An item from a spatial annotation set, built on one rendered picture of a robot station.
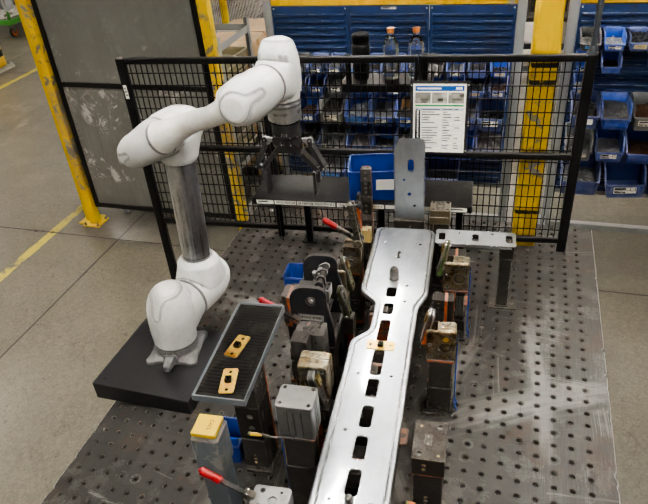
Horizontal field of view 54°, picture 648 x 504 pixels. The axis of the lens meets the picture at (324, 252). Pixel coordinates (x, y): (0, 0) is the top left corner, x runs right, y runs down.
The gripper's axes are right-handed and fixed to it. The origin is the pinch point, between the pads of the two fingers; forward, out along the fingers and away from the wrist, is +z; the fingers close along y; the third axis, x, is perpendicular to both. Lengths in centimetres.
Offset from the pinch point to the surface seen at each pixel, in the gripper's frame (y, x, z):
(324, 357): 12.0, -26.2, 38.1
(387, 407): 30, -34, 46
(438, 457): 45, -51, 43
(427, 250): 35, 41, 46
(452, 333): 46, -7, 42
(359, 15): -18, 215, 6
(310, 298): 4.7, -9.7, 31.0
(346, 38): -26, 217, 20
